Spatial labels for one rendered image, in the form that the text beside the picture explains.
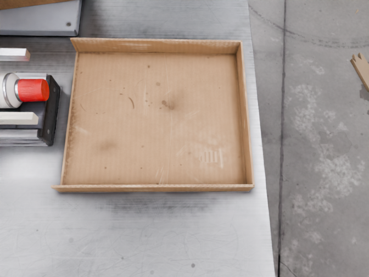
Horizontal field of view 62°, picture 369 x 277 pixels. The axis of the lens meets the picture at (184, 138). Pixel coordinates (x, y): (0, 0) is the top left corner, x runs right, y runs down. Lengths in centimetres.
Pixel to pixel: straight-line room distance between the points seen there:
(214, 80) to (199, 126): 9
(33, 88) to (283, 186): 115
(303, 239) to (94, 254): 106
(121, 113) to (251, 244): 30
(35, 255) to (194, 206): 25
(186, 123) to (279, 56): 121
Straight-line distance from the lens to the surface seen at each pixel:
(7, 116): 50
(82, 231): 51
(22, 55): 47
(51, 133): 54
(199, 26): 63
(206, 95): 55
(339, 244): 149
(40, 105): 53
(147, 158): 50
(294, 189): 144
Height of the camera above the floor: 132
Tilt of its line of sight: 71 degrees down
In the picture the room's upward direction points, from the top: 7 degrees clockwise
